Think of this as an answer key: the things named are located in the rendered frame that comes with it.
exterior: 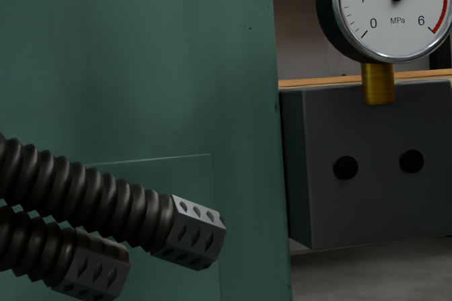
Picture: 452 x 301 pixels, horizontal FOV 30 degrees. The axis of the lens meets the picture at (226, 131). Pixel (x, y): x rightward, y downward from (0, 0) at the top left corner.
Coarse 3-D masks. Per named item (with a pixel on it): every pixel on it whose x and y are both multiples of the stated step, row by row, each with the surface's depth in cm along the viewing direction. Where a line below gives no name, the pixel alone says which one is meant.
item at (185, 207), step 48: (0, 144) 30; (0, 192) 30; (48, 192) 31; (96, 192) 32; (144, 192) 33; (0, 240) 31; (48, 240) 32; (96, 240) 34; (144, 240) 33; (192, 240) 33; (96, 288) 33
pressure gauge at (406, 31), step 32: (320, 0) 40; (352, 0) 38; (384, 0) 39; (416, 0) 39; (448, 0) 40; (352, 32) 38; (384, 32) 39; (416, 32) 39; (448, 32) 39; (384, 64) 41; (384, 96) 41
